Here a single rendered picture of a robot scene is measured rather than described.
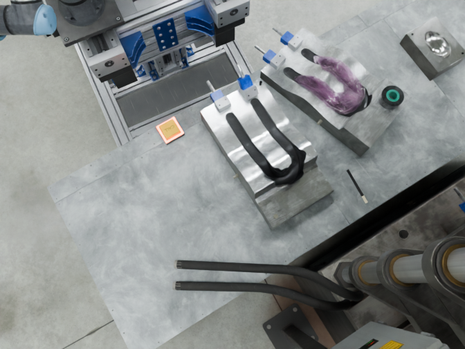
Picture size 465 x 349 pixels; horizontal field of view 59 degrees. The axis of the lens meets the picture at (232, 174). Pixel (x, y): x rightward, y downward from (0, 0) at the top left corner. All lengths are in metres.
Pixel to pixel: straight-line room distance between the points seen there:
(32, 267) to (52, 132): 0.78
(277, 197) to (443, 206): 0.63
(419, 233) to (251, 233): 0.61
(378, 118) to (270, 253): 0.62
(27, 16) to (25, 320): 1.71
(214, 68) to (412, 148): 1.19
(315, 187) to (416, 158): 0.42
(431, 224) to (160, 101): 1.47
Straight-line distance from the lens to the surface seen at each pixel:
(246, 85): 1.52
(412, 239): 1.64
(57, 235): 2.49
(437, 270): 0.82
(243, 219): 1.50
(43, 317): 2.49
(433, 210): 1.69
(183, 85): 2.34
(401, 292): 1.07
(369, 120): 1.56
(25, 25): 1.25
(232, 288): 1.42
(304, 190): 1.48
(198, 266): 1.44
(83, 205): 1.60
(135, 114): 2.31
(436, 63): 1.81
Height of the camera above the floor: 2.28
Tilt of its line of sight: 75 degrees down
